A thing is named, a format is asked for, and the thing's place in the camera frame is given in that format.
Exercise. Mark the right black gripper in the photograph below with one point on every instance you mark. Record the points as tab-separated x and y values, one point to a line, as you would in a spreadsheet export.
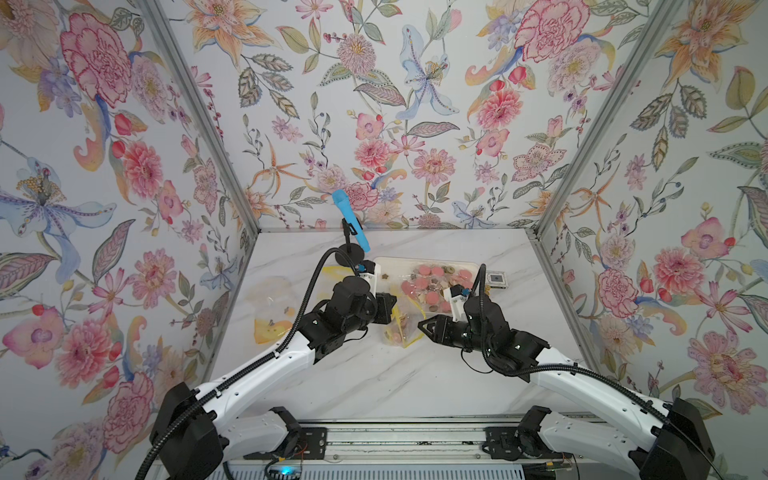
443	331

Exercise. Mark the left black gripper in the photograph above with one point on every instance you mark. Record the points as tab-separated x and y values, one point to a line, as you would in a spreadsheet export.
384	311

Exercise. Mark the ziploc bag of cookies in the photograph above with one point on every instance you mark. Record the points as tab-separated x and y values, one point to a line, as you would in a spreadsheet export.
335	273
403	329

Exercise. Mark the ziploc bag yellow duck print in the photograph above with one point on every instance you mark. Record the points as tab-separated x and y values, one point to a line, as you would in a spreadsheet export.
273	308

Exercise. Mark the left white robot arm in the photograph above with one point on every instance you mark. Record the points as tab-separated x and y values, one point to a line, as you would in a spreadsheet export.
198	429

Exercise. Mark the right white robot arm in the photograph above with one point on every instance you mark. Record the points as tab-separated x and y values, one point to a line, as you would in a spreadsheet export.
640	435

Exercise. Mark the pile of poured cookies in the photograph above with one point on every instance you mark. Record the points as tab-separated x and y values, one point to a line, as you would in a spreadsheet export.
425	284

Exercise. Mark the white rectangular tray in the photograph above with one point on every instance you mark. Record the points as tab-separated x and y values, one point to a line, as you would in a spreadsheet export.
395	268

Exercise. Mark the black microphone stand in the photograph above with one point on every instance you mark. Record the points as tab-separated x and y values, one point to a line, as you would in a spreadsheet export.
351	254

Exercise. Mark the small QR code box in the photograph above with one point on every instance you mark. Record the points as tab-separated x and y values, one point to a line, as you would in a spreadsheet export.
497	279

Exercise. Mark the blue microphone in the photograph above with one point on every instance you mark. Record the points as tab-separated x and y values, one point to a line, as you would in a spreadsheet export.
342	202

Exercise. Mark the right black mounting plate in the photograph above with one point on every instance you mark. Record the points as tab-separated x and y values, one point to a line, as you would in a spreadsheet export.
505	443

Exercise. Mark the black mounting plate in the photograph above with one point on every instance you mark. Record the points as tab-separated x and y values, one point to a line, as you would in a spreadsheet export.
505	443
305	444

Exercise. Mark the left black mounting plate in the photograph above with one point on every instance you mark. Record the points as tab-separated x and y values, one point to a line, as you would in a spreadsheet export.
305	444

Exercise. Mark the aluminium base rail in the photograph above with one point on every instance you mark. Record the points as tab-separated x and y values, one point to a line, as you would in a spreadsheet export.
400	441

